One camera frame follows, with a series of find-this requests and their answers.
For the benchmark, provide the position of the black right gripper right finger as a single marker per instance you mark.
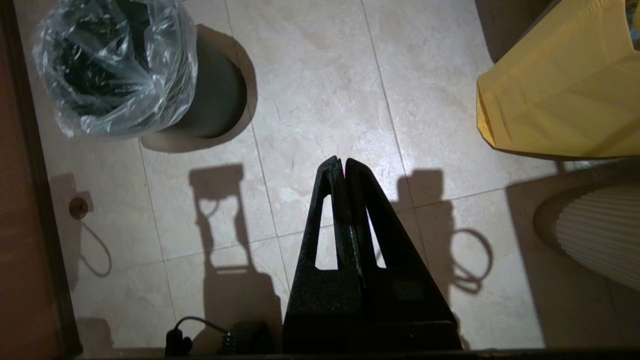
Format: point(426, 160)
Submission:
point(405, 310)

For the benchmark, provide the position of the grey round trash bin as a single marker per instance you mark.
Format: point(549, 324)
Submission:
point(215, 95)

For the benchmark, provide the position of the round metal floor drain cover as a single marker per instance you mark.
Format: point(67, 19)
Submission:
point(78, 207)

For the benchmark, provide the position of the striped round stool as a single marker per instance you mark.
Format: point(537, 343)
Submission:
point(600, 235)

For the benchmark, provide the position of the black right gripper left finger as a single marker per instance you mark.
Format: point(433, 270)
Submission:
point(320, 305)

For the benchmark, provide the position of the dark wooden baseboard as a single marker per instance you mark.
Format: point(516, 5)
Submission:
point(40, 200)

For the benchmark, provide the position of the yellow cloth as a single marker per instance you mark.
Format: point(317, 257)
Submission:
point(565, 95)

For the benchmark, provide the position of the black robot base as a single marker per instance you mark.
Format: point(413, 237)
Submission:
point(220, 340)

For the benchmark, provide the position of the clear plastic trash bag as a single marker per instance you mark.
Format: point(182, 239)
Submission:
point(115, 70)

